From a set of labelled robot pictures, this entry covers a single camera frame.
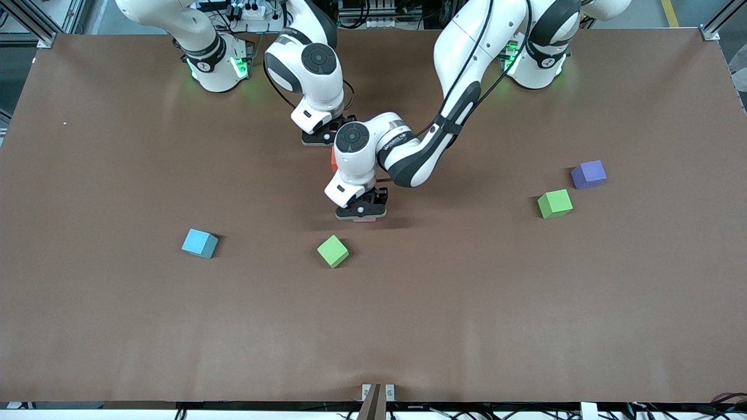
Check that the light pink foam block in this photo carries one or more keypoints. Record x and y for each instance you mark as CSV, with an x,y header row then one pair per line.
x,y
365,220

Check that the orange foam block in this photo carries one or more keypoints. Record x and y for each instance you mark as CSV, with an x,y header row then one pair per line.
x,y
334,160

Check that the blue foam block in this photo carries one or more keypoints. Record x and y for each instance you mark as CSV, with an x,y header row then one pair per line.
x,y
199,244

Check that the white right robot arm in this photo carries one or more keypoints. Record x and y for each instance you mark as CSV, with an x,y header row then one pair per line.
x,y
315,81

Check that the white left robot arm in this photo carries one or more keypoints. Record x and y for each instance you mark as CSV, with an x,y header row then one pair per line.
x,y
408,157

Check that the green foam block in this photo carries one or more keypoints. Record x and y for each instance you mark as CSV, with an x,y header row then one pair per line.
x,y
554,203
333,251

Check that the metal rack equipment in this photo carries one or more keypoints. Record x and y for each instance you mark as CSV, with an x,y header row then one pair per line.
x,y
379,17

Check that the large brown table mat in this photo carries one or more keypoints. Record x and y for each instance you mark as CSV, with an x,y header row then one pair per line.
x,y
373,326

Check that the white power strip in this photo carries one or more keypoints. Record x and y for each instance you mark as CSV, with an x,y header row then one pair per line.
x,y
252,10

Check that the purple foam block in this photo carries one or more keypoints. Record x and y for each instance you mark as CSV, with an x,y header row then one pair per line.
x,y
589,174

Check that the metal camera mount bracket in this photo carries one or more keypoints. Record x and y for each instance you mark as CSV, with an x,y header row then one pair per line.
x,y
376,402

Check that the aluminium frame profile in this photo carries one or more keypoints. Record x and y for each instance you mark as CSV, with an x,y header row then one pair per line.
x,y
709,32
45,39

